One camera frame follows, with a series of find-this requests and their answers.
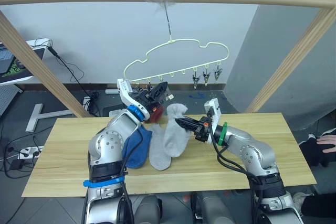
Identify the wooden rack post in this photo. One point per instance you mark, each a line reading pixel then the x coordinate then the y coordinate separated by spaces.
pixel 39 66
pixel 291 58

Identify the bystander black sleeve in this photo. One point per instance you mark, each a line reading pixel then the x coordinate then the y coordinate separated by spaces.
pixel 311 150

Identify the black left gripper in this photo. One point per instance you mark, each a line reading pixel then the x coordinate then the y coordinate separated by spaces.
pixel 143 96

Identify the dark rounded shape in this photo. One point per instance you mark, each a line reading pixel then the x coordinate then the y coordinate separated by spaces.
pixel 212 208
pixel 147 208

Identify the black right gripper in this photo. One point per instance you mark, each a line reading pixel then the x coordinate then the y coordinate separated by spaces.
pixel 202 129

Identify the white desk foot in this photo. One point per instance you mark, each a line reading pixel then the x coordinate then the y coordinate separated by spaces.
pixel 39 115

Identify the pale green clip hanger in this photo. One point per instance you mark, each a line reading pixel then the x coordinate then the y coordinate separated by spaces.
pixel 183 43

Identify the dark red sock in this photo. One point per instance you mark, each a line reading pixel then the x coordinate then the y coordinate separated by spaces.
pixel 156 116

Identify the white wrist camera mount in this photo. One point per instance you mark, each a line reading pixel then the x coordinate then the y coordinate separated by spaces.
pixel 215 113
pixel 126 95

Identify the grey laptop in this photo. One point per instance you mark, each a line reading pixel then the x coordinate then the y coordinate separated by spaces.
pixel 4 61

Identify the black green mouse pad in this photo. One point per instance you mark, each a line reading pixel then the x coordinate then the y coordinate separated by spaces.
pixel 18 70

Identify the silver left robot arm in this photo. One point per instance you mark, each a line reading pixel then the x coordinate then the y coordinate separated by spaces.
pixel 109 142

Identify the grey sock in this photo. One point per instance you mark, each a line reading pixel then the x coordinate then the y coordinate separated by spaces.
pixel 157 153
pixel 175 137

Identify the white shoe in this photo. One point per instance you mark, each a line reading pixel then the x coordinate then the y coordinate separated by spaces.
pixel 298 200

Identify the white power strip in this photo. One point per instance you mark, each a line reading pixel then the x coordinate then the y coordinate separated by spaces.
pixel 30 152
pixel 86 101

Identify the black power adapter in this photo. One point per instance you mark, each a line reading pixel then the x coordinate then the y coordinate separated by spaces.
pixel 16 165

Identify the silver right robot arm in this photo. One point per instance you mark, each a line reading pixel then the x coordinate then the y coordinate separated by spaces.
pixel 252 153

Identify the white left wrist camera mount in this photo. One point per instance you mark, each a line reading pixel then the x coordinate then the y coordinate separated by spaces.
pixel 126 95

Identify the blue sock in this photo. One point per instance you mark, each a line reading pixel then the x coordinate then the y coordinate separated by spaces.
pixel 135 150

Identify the clear hanger clip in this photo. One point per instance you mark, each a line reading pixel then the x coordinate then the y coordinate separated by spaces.
pixel 206 77
pixel 168 95
pixel 218 73
pixel 148 86
pixel 195 79

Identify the white desk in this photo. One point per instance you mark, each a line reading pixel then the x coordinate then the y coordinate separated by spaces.
pixel 23 78

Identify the bystander bare hand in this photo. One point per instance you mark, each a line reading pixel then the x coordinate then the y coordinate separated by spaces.
pixel 328 142

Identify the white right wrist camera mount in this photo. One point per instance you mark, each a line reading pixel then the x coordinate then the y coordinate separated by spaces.
pixel 215 113

